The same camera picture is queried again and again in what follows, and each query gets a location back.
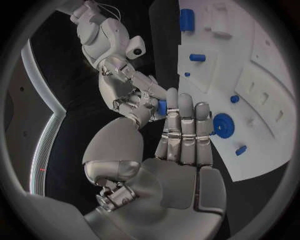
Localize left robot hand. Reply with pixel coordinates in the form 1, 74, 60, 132
81, 87, 229, 240

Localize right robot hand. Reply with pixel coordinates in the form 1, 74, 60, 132
96, 56, 170, 130

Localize blue block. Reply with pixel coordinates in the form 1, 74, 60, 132
156, 99, 169, 116

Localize white task board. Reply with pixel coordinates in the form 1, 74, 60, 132
176, 0, 297, 183

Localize blue gear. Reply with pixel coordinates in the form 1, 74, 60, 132
210, 112, 236, 140

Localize short blue cylinder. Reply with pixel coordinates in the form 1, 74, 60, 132
188, 53, 207, 63

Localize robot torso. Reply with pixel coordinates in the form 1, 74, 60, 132
3, 38, 68, 197

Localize large blue cylinder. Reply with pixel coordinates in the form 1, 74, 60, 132
179, 8, 196, 33

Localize white cable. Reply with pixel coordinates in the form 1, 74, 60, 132
97, 1, 122, 21

